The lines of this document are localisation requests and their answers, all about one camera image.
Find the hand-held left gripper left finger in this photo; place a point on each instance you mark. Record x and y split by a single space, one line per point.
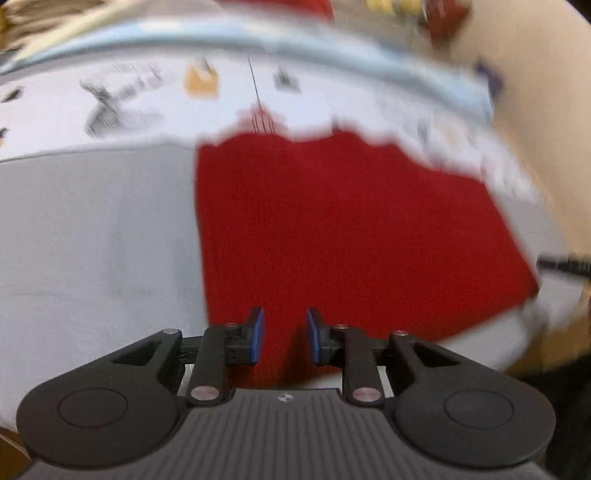
256 337

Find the light blue sheet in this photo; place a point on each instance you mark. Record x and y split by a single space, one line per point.
323 48

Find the yellow bear plush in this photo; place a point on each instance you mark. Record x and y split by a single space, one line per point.
395 5

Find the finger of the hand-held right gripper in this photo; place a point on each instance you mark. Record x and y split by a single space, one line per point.
565 265

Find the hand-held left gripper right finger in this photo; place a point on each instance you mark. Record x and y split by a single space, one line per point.
316 337

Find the dark red pillow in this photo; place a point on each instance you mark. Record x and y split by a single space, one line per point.
444 18

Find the red folded blanket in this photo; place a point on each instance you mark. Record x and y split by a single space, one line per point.
281 7

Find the wooden bed frame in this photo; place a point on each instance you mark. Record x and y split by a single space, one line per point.
10 450

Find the red knitted sweater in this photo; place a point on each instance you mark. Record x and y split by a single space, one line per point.
346 240

